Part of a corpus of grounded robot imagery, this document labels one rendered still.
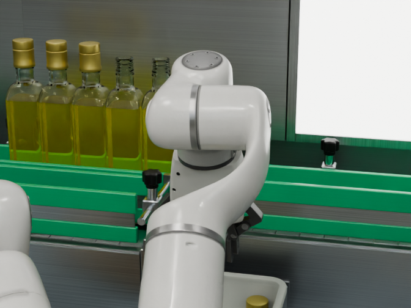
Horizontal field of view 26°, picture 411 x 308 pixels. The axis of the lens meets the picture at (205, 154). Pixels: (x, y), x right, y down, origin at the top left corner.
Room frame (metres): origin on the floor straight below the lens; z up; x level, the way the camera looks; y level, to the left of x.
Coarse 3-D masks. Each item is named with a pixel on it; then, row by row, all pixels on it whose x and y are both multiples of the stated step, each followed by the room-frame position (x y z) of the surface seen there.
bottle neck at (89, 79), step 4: (84, 72) 1.38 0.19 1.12; (96, 72) 1.38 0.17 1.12; (84, 76) 1.38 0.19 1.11; (88, 76) 1.38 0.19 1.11; (92, 76) 1.38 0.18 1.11; (96, 76) 1.38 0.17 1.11; (84, 80) 1.38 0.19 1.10; (88, 80) 1.38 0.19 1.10; (92, 80) 1.38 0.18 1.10; (96, 80) 1.38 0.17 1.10; (84, 84) 1.38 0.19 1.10; (88, 84) 1.38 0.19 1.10; (92, 84) 1.38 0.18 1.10; (96, 84) 1.38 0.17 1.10
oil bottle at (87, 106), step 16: (80, 96) 1.37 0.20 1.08; (96, 96) 1.37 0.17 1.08; (80, 112) 1.37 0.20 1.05; (96, 112) 1.36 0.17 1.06; (80, 128) 1.37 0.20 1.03; (96, 128) 1.36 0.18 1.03; (80, 144) 1.37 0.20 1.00; (96, 144) 1.36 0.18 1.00; (80, 160) 1.37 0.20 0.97; (96, 160) 1.36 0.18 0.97
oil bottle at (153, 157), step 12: (144, 96) 1.36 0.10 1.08; (144, 108) 1.35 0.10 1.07; (144, 120) 1.35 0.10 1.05; (144, 132) 1.35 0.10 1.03; (144, 144) 1.35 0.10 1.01; (144, 156) 1.35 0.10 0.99; (156, 156) 1.35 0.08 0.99; (168, 156) 1.34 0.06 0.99; (144, 168) 1.35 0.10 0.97; (156, 168) 1.35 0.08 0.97; (168, 168) 1.34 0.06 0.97
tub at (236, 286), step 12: (228, 276) 1.22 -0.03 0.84; (240, 276) 1.22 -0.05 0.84; (252, 276) 1.21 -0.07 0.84; (264, 276) 1.21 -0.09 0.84; (228, 288) 1.22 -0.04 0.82; (240, 288) 1.21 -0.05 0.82; (252, 288) 1.21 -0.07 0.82; (264, 288) 1.20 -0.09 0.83; (276, 288) 1.19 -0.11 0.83; (228, 300) 1.21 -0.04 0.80; (240, 300) 1.21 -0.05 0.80; (276, 300) 1.14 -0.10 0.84
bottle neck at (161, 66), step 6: (156, 60) 1.36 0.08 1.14; (162, 60) 1.36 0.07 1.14; (168, 60) 1.36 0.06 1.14; (156, 66) 1.36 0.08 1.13; (162, 66) 1.36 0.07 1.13; (168, 66) 1.36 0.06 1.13; (156, 72) 1.36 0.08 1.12; (162, 72) 1.36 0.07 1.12; (168, 72) 1.36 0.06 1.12; (156, 78) 1.36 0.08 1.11; (162, 78) 1.36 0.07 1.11; (156, 84) 1.36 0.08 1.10; (162, 84) 1.36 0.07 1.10
